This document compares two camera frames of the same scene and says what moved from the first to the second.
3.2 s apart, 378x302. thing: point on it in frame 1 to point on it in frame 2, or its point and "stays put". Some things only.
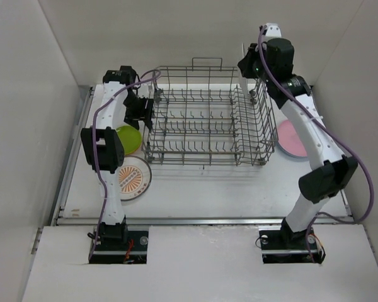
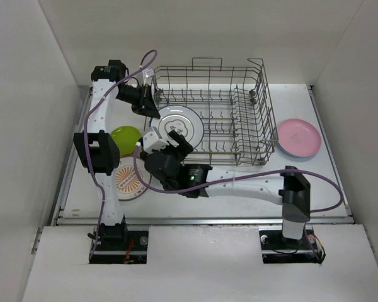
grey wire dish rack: (205, 115) stays put
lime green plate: (131, 138) stays put
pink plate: (288, 140) stays put
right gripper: (250, 55) to (181, 153)
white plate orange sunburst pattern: (134, 177) stays put
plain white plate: (243, 82) to (184, 120)
